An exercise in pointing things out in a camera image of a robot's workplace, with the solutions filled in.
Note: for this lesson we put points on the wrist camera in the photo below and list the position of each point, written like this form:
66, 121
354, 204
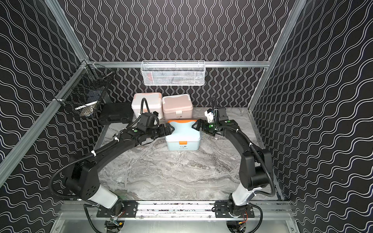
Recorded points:
147, 121
216, 115

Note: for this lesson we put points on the light blue first aid box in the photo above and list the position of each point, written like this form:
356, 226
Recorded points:
184, 137

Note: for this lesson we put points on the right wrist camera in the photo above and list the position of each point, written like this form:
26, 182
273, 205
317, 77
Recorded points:
216, 115

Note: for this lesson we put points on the black plastic tool case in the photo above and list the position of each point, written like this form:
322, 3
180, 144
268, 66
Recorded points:
116, 113

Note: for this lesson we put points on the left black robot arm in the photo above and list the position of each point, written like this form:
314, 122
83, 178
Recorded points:
81, 175

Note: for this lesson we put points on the white first aid box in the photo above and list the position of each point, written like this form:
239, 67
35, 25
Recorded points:
147, 101

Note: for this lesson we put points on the black wire wall basket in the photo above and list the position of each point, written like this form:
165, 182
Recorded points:
86, 97

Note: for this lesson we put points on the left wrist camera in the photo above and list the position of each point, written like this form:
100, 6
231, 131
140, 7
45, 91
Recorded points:
147, 121

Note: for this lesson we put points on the white wire wall basket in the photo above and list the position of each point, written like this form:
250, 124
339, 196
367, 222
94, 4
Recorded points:
173, 73

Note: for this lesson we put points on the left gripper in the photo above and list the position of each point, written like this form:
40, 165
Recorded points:
164, 129

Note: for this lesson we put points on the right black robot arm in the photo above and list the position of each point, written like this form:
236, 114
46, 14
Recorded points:
255, 170

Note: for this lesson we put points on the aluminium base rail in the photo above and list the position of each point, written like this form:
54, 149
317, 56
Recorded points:
180, 210

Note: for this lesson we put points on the pink first aid box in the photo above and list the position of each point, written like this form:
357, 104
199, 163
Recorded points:
177, 107

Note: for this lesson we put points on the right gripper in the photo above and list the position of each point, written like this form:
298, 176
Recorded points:
204, 123

